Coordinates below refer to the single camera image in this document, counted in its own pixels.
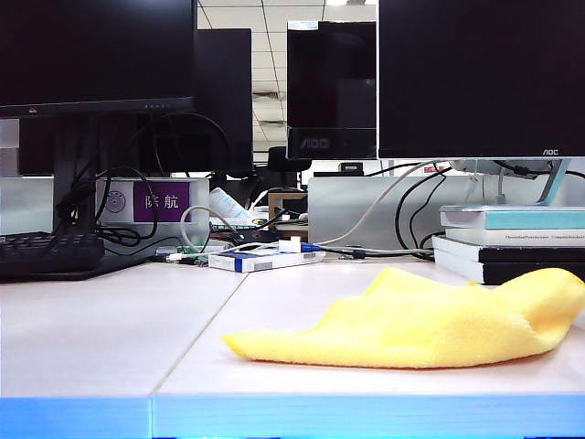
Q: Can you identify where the grey desk partition panel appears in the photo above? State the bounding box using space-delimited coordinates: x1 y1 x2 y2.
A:
308 176 442 252

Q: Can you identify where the small black AOC monitor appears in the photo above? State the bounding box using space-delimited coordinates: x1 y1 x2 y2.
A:
286 20 378 161

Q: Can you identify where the silver monitor stand base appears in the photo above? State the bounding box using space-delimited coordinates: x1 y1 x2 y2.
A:
441 157 585 214

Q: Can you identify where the dark monitor back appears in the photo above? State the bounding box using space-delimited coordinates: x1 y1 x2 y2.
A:
194 27 254 175

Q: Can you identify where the black monitor stand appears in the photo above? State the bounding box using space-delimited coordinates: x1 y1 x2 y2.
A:
0 112 154 283

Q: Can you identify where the black flat device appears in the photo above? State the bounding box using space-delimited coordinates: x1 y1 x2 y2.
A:
227 227 281 244

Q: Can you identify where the black office chair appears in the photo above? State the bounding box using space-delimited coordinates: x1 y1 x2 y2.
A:
266 145 313 187

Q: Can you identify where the green circuit board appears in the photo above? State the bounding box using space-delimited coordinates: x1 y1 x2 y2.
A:
154 245 209 267

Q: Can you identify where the wooden frame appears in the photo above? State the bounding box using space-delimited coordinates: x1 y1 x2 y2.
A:
266 190 309 231

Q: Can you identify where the black monitor with button row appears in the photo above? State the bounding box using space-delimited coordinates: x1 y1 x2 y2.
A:
0 0 198 118

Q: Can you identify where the beige cable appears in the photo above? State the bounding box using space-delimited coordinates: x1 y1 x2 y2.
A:
314 159 452 249

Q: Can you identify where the white looped cable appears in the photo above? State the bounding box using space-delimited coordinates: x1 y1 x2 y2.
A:
178 205 239 255

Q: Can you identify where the black keyboard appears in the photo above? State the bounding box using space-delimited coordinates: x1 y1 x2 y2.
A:
0 230 106 276

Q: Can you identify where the blue and white box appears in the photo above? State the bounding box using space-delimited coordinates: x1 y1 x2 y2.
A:
207 248 327 274

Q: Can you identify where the white neuroscience book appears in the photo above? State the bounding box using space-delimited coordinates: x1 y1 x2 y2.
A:
444 227 585 248

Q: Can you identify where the purple name sign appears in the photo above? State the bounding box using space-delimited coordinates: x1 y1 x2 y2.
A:
95 177 210 226

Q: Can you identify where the grey VGA cable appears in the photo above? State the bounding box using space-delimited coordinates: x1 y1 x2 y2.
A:
318 245 436 258

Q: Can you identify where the large frameless AOC monitor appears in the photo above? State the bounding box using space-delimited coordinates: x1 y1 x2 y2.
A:
378 0 585 159

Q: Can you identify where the white and blue booklet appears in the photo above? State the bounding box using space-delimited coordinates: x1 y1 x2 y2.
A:
208 186 250 221

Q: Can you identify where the yellow microfibre rag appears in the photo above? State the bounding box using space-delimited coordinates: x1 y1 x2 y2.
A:
221 266 585 369

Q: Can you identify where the black cable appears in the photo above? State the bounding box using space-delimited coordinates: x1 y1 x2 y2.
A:
408 173 449 241
122 111 231 177
93 166 159 244
394 166 453 252

